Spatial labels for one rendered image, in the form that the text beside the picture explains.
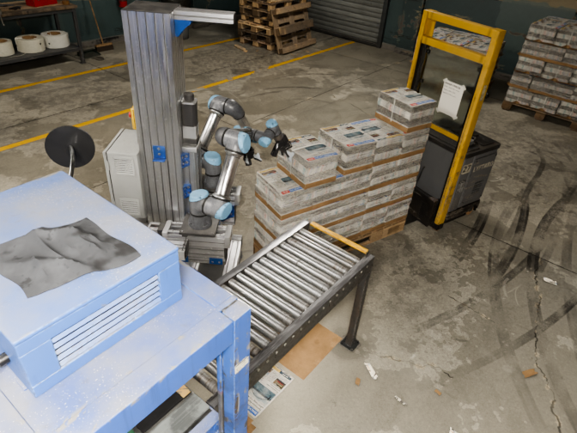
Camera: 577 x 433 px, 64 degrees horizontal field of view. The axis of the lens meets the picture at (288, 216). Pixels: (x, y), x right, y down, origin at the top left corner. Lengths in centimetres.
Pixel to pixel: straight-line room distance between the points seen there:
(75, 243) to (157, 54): 156
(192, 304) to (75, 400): 39
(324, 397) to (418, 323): 100
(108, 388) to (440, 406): 238
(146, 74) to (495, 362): 293
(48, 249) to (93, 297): 21
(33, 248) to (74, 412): 43
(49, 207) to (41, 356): 50
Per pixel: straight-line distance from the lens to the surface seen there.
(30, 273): 130
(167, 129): 282
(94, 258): 129
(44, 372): 127
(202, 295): 144
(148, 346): 134
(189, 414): 208
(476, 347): 368
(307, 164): 321
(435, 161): 461
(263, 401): 305
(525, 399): 355
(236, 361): 152
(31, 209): 156
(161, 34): 264
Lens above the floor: 257
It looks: 35 degrees down
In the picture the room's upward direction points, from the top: 5 degrees clockwise
